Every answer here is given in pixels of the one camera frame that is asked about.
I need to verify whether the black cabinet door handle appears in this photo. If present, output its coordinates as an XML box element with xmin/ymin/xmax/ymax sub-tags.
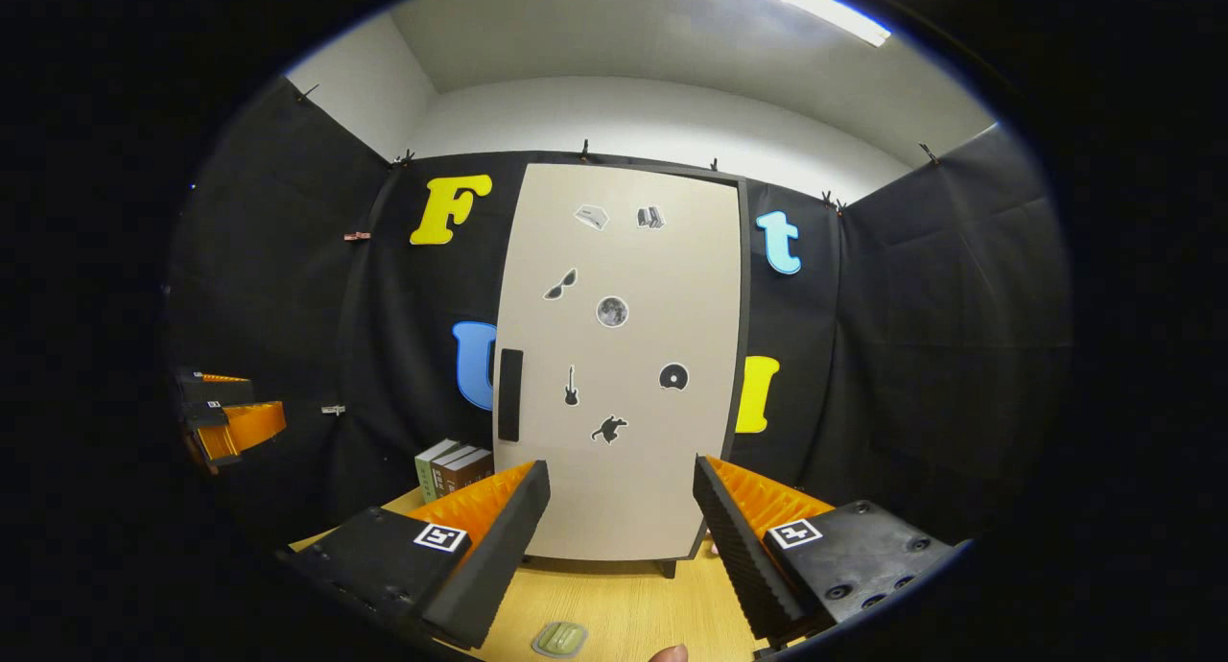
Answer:
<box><xmin>498</xmin><ymin>348</ymin><xmax>525</xmax><ymax>443</ymax></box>

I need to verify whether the black backdrop cloth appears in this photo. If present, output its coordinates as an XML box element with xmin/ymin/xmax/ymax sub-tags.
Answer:
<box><xmin>163</xmin><ymin>77</ymin><xmax>1074</xmax><ymax>553</ymax></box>

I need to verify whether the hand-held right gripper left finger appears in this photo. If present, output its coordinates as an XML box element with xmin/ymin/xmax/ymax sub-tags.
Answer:
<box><xmin>278</xmin><ymin>460</ymin><xmax>553</xmax><ymax>651</ymax></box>

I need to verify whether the green coaster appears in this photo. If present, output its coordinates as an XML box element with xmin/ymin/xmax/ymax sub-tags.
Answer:
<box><xmin>532</xmin><ymin>621</ymin><xmax>589</xmax><ymax>659</ymax></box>

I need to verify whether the beige cabinet door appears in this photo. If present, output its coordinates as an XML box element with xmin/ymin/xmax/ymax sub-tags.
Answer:
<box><xmin>492</xmin><ymin>163</ymin><xmax>744</xmax><ymax>562</ymax></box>

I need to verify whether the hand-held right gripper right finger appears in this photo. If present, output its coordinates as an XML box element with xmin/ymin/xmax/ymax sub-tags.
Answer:
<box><xmin>692</xmin><ymin>455</ymin><xmax>975</xmax><ymax>651</ymax></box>

